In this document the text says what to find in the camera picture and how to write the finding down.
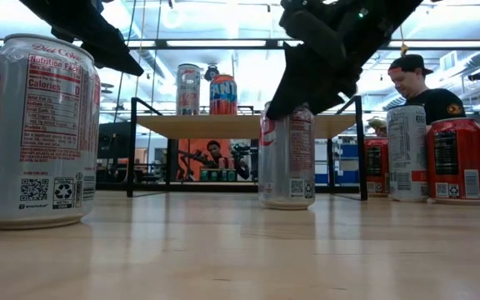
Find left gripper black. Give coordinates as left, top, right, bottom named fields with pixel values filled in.
left=18, top=0, right=145, bottom=78

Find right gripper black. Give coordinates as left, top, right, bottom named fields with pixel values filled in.
left=265, top=0, right=360, bottom=122

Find silver Diet Coke can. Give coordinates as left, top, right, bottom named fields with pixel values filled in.
left=0, top=32, right=102, bottom=231
left=257, top=102, right=317, bottom=211

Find orange Fanta can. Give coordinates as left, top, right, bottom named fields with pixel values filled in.
left=208, top=74, right=238, bottom=117

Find tall slim white can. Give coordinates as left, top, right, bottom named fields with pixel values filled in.
left=175, top=62, right=203, bottom=117
left=386, top=103, right=430, bottom=203

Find red Coke Zero can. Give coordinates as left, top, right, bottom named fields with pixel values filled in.
left=363, top=137, right=390, bottom=198
left=426, top=118, right=480, bottom=206

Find wooden shelf with black legs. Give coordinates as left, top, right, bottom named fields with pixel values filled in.
left=126, top=95, right=369, bottom=202

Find blue storage bins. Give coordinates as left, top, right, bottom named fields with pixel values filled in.
left=314, top=143, right=360, bottom=185

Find black background monitor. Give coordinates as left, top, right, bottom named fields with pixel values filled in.
left=97, top=121, right=133, bottom=160

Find round dark ceiling device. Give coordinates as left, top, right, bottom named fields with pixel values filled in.
left=204, top=63, right=222, bottom=83

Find seated person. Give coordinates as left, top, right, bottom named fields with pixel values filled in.
left=203, top=139, right=252, bottom=181

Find orange partition panel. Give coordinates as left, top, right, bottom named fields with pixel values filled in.
left=177, top=138, right=235, bottom=183

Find yellow hanging cord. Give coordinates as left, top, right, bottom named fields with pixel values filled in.
left=397, top=22, right=410, bottom=58

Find black metal table frame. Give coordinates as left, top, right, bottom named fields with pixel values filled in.
left=96, top=179, right=480, bottom=203

